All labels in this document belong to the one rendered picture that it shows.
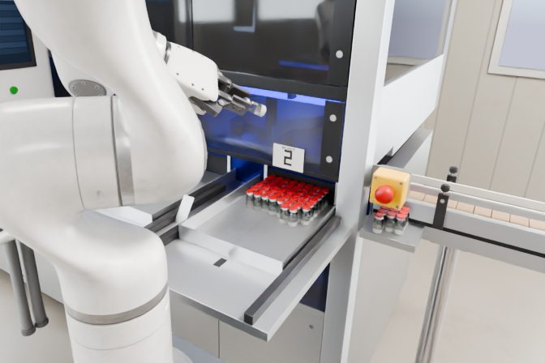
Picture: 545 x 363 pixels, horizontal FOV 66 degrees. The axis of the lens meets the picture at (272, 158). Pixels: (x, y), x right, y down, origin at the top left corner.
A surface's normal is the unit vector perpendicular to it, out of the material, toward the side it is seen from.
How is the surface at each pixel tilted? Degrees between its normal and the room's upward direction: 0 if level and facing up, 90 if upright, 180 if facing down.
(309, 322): 90
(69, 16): 111
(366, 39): 90
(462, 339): 0
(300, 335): 90
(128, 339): 90
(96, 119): 38
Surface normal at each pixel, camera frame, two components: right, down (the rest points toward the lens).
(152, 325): 0.82, 0.23
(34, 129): 0.24, -0.37
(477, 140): -0.50, 0.29
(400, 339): 0.04, -0.93
